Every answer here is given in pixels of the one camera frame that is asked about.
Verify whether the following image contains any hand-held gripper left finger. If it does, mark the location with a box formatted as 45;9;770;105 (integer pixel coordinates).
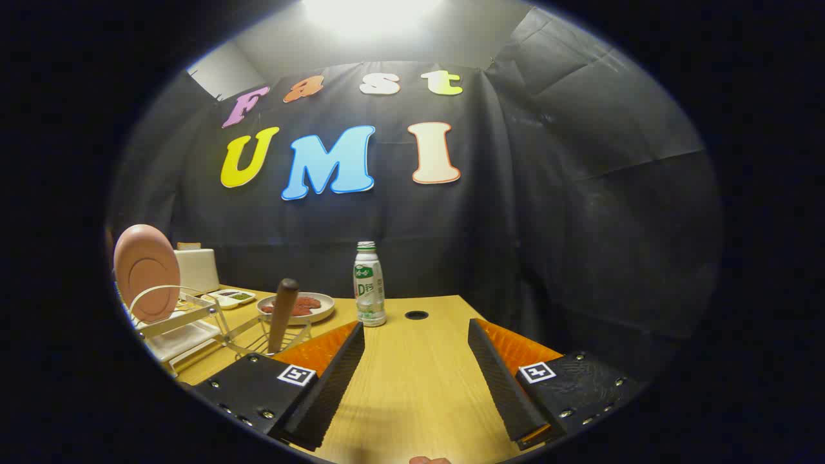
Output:
191;320;366;452

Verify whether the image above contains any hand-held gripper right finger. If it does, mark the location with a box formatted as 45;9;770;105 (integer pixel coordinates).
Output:
467;318;645;452

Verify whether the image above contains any metal wire basket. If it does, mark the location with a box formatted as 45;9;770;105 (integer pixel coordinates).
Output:
226;314;314;359

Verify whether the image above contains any brown-handled spoon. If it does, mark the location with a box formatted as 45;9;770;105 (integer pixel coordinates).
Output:
267;278;300;354

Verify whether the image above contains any white wire dish rack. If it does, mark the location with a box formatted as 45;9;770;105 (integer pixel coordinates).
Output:
119;284;236;378

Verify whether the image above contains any pink plate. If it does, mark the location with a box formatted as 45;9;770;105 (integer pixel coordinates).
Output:
113;224;182;323

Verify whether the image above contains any beige plate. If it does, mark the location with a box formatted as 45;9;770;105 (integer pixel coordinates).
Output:
257;293;336;325

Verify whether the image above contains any white divided dish with beans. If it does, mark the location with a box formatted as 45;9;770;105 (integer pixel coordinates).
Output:
206;289;257;310

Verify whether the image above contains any white drink bottle green cap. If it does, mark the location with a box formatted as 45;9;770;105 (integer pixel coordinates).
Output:
353;242;387;327

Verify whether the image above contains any white drip tray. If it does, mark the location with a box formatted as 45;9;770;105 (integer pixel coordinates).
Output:
145;319;223;371

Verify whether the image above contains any white toaster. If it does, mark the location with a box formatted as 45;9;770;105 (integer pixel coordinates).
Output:
174;243;220;296

